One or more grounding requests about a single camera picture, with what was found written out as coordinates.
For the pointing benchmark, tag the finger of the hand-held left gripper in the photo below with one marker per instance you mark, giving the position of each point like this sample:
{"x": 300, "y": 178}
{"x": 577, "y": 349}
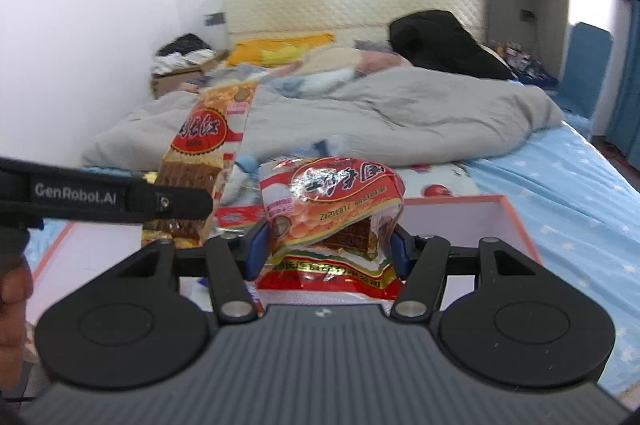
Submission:
{"x": 180, "y": 202}

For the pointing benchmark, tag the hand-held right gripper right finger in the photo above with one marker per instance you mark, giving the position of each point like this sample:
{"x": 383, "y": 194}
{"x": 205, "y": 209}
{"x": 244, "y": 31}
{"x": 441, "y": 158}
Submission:
{"x": 400, "y": 255}

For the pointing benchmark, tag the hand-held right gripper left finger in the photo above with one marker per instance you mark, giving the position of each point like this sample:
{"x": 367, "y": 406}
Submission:
{"x": 257, "y": 250}

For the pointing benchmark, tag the pink cardboard box lid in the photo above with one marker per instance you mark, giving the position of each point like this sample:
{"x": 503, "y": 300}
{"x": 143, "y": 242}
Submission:
{"x": 90, "y": 245}

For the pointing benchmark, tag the pink cardboard box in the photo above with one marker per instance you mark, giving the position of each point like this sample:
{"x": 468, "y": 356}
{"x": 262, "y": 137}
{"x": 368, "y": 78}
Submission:
{"x": 460, "y": 220}

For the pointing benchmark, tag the red label wafer packet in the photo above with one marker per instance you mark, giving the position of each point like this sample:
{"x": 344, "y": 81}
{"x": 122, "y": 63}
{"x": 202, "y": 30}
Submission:
{"x": 330, "y": 195}
{"x": 200, "y": 130}

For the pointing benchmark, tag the person's left hand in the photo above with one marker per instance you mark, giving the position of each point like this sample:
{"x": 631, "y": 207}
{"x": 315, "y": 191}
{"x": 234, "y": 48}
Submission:
{"x": 15, "y": 305}

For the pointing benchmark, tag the red white snack packet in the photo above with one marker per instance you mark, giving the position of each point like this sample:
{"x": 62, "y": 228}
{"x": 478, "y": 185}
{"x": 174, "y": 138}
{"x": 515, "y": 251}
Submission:
{"x": 235, "y": 217}

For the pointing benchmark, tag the white and blue plush toy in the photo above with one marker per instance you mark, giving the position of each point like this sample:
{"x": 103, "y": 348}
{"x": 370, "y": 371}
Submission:
{"x": 245, "y": 170}

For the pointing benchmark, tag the brown cardboard box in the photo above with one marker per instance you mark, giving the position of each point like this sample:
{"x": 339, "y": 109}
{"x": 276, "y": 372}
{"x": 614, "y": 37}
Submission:
{"x": 170, "y": 85}

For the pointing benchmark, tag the grey duvet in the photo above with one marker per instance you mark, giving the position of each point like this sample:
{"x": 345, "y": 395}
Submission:
{"x": 400, "y": 115}

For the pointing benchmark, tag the pile of clothes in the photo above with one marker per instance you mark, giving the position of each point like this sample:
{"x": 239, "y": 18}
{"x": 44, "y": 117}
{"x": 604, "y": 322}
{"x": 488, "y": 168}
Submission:
{"x": 185, "y": 45}

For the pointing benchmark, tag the yellow pillow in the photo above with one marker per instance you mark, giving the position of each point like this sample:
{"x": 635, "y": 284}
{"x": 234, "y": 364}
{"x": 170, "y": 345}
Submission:
{"x": 270, "y": 50}

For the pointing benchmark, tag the blue bed sheet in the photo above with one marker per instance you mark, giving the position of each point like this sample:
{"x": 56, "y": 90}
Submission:
{"x": 575, "y": 205}

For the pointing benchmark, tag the patterned quilt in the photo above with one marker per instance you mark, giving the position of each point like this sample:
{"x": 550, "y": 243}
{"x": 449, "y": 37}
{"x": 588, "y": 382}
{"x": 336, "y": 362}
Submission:
{"x": 345, "y": 60}

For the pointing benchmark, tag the black jacket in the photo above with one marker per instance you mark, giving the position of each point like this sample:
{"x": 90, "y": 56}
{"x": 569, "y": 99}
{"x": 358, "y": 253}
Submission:
{"x": 435, "y": 40}

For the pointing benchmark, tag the group of small bottles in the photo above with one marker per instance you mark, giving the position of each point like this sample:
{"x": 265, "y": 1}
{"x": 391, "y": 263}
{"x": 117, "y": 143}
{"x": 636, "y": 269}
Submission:
{"x": 520, "y": 55}

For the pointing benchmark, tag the cream quilted headboard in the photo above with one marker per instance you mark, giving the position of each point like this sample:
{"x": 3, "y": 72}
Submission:
{"x": 350, "y": 5}

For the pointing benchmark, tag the blue chair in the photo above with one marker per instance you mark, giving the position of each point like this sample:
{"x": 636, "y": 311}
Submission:
{"x": 585, "y": 70}

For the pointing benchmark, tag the teal curtain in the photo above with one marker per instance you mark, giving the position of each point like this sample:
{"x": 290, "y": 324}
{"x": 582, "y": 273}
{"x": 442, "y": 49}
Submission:
{"x": 625, "y": 95}

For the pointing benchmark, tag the wall socket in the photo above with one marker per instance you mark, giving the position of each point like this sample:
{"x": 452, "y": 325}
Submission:
{"x": 215, "y": 18}
{"x": 527, "y": 15}

